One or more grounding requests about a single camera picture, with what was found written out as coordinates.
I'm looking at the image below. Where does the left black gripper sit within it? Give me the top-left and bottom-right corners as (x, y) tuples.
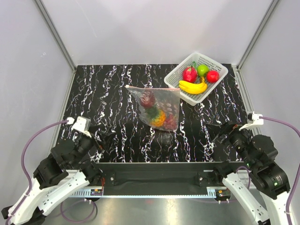
(69, 125), (117, 169)

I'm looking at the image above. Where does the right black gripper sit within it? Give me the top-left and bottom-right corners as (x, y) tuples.
(205, 120), (256, 168)

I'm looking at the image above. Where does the purple grape bunch toy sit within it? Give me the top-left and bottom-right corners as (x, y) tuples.
(163, 114), (178, 131)

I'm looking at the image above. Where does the dark red plum toy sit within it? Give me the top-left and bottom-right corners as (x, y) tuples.
(140, 90), (156, 109)

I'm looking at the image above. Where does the orange toy pineapple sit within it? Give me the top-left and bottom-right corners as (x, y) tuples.
(146, 106), (166, 128)

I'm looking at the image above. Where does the clear pink-dotted zip bag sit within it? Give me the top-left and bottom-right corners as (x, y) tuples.
(126, 85), (180, 132)

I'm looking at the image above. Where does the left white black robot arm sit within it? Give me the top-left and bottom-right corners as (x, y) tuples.
(1, 126), (116, 225)

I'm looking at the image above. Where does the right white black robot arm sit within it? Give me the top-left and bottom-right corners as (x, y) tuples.
(209, 122), (296, 225)

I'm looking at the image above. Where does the yellow banana bunch toy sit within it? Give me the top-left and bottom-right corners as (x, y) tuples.
(179, 77), (208, 95)

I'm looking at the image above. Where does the red apple toy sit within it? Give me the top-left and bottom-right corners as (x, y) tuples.
(206, 71), (220, 83)

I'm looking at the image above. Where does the left connector board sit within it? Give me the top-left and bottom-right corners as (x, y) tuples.
(90, 188), (103, 196)

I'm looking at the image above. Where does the connector board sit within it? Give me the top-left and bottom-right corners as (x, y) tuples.
(217, 189), (231, 198)
(90, 188), (103, 196)

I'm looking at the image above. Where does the right connector board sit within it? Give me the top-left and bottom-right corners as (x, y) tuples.
(217, 189), (231, 198)

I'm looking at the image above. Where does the green apple toy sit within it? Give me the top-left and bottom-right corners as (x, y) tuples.
(197, 64), (210, 77)

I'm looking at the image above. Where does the red dragon fruit toy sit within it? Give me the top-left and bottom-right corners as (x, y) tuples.
(183, 67), (198, 83)

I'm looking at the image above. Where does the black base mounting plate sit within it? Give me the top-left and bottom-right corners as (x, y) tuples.
(92, 161), (241, 195)

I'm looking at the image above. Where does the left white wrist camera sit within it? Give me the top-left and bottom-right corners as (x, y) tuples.
(67, 116), (92, 138)

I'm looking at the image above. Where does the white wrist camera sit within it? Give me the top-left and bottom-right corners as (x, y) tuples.
(67, 116), (92, 138)
(239, 111), (264, 131)

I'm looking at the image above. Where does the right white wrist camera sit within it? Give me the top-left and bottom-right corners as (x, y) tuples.
(239, 111), (264, 131)

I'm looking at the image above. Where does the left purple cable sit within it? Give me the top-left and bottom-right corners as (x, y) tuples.
(4, 120), (98, 225)

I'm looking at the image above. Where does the white slotted cable duct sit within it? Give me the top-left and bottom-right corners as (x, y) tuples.
(70, 187), (216, 198)

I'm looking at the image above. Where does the right aluminium frame post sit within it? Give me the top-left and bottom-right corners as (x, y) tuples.
(236, 0), (281, 70)

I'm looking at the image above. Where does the aluminium frame post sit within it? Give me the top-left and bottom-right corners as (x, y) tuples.
(236, 0), (281, 70)
(33, 0), (77, 72)

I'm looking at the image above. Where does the left aluminium frame post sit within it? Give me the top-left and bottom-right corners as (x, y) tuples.
(33, 0), (77, 72)

